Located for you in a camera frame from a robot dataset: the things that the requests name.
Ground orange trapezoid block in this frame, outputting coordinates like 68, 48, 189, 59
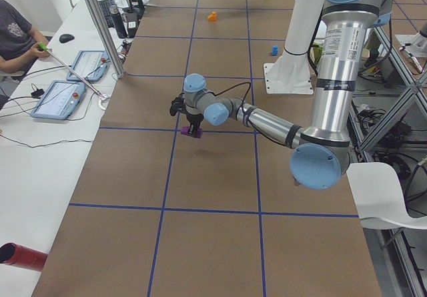
207, 11, 218, 22

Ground seated person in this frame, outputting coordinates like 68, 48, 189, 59
1, 0, 49, 74

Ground aluminium side frame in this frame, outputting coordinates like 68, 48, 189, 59
348, 20, 426, 296

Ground black keyboard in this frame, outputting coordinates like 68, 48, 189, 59
98, 0, 115, 28

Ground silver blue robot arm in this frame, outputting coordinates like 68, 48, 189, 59
169, 0, 392, 190

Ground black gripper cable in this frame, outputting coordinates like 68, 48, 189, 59
213, 81, 253, 106

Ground black water bottle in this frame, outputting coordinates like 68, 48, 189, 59
109, 5, 127, 39

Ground black computer mouse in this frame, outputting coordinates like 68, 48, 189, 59
59, 33, 75, 43

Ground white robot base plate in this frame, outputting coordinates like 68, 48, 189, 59
264, 60, 314, 95

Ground purple trapezoid block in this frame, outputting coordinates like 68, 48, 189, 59
180, 126, 203, 139

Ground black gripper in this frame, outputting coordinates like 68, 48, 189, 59
169, 93, 204, 133

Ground blue teach pendant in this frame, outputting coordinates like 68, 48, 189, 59
30, 80, 86, 120
71, 50, 109, 82

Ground red cylinder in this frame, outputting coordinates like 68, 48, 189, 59
1, 242, 48, 272

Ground near blue teach pendant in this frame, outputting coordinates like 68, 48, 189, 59
30, 80, 86, 120

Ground green handled reach stick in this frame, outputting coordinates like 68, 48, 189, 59
38, 42, 109, 111

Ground far blue teach pendant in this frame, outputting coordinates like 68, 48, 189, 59
71, 50, 109, 82

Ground white chair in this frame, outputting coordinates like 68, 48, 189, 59
346, 162, 426, 230

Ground aluminium frame post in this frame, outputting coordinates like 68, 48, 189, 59
85, 0, 125, 79

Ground small blue brick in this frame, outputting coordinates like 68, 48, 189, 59
271, 45, 279, 56

